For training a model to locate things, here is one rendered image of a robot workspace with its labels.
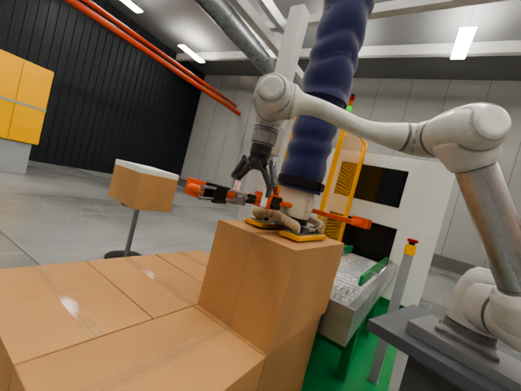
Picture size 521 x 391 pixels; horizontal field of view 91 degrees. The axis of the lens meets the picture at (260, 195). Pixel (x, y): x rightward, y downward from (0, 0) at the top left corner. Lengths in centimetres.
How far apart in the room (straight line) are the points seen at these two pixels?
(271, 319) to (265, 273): 16
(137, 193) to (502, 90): 1087
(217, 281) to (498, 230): 97
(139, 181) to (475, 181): 241
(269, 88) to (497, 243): 76
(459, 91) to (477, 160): 1048
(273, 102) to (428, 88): 1073
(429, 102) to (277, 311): 1054
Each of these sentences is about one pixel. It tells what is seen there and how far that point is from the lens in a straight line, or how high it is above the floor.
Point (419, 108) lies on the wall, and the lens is 1109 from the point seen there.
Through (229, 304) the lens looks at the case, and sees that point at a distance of 116.
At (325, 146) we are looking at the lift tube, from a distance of 122.
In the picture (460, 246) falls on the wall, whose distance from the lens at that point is 1050.
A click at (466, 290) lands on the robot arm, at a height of 96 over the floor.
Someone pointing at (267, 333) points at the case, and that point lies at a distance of 108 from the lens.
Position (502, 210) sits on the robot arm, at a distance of 96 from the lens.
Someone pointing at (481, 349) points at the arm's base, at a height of 79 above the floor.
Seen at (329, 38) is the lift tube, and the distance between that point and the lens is 137.
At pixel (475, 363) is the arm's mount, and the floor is 77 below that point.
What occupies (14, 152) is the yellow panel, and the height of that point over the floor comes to 46.
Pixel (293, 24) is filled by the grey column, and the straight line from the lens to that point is 315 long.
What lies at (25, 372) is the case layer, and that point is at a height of 54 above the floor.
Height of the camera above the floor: 114
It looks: 2 degrees down
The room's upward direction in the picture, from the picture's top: 15 degrees clockwise
